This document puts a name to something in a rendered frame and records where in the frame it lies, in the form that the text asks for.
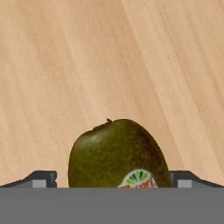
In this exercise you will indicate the green kiwi with sticker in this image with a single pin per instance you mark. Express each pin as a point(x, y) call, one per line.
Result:
point(116, 154)

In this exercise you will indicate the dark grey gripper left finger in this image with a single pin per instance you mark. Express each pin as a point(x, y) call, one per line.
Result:
point(40, 178)

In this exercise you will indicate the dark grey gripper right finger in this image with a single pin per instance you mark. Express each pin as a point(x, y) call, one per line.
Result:
point(186, 178)

